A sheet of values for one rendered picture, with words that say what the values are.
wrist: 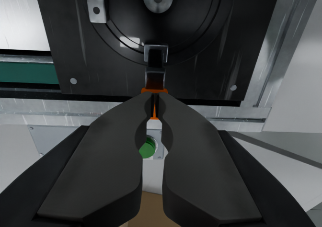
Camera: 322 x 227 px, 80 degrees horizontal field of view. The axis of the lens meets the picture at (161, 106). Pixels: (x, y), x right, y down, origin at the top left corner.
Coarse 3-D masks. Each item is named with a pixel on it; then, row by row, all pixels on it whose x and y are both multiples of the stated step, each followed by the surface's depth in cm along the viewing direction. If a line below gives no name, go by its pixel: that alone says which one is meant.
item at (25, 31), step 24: (0, 0) 24; (24, 0) 24; (0, 24) 25; (24, 24) 25; (0, 48) 27; (24, 48) 27; (48, 48) 27; (0, 72) 26; (24, 72) 26; (48, 72) 26
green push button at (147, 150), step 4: (148, 140) 30; (152, 140) 30; (144, 144) 30; (148, 144) 30; (152, 144) 30; (140, 148) 30; (144, 148) 30; (148, 148) 30; (152, 148) 30; (140, 152) 30; (144, 152) 30; (148, 152) 30; (152, 152) 31; (144, 156) 31; (148, 156) 31
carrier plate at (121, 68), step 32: (64, 0) 19; (256, 0) 19; (64, 32) 21; (224, 32) 21; (256, 32) 21; (64, 64) 23; (96, 64) 23; (128, 64) 23; (192, 64) 23; (224, 64) 23; (192, 96) 25; (224, 96) 25
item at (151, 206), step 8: (144, 192) 54; (144, 200) 52; (152, 200) 53; (160, 200) 54; (144, 208) 50; (152, 208) 51; (160, 208) 52; (136, 216) 48; (144, 216) 49; (152, 216) 50; (160, 216) 50; (128, 224) 46; (136, 224) 47; (144, 224) 47; (152, 224) 48; (160, 224) 49; (168, 224) 49; (176, 224) 50
